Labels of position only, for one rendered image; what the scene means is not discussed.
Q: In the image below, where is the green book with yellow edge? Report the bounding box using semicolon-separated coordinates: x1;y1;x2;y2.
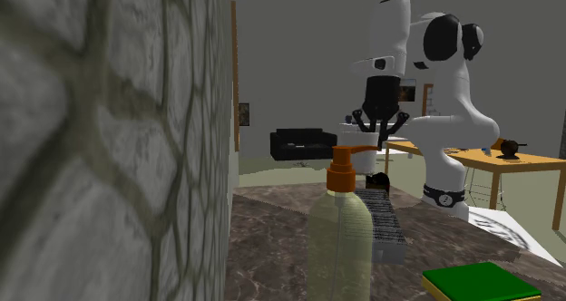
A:
420;260;543;301

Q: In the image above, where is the wooden table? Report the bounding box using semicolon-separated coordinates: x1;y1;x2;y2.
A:
383;138;566;232

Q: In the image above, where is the small black and orange object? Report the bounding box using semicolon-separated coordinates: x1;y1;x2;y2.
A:
365;171;391;194

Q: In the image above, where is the clear soap dispenser orange pump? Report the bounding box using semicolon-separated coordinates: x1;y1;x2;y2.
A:
306;144;381;301

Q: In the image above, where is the grey ribbed flat box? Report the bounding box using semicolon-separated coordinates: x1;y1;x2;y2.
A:
353;188;408;266

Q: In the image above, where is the wooden framed shelf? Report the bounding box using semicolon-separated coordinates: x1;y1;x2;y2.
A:
421;83;435;117

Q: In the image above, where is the wire frame stool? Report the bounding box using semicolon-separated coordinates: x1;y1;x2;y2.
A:
463;166;508;211

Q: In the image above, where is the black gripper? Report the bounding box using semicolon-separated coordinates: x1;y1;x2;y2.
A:
351;75;411;151

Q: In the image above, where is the wooden door frame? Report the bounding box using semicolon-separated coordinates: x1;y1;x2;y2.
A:
230;0;240;153

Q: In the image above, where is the black sofa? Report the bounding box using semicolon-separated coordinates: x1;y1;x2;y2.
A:
269;127;338;162

